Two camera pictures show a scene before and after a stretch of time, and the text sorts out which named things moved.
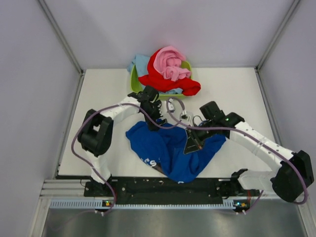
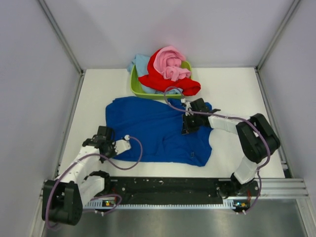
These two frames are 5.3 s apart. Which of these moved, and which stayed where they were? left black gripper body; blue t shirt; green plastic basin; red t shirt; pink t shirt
Moved: left black gripper body; blue t shirt
Stayed: red t shirt; pink t shirt; green plastic basin
